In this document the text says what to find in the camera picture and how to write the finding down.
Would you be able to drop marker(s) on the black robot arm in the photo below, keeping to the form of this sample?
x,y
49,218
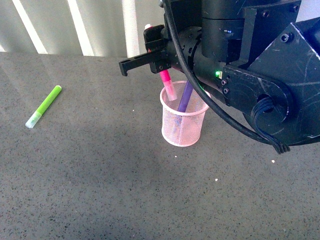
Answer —
x,y
251,61

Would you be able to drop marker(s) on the purple pen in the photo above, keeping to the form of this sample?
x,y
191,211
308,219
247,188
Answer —
x,y
186,95

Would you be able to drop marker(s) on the green pen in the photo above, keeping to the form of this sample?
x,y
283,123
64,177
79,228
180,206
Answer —
x,y
39,112

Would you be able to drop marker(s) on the white pleated curtain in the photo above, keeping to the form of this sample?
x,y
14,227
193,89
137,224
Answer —
x,y
101,28

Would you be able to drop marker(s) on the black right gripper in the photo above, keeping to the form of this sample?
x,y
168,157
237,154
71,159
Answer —
x,y
190,40

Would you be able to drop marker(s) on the pink pen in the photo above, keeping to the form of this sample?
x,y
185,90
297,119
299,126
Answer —
x,y
168,85

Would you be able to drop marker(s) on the pink mesh pen cup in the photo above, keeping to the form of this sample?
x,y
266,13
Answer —
x,y
182,129

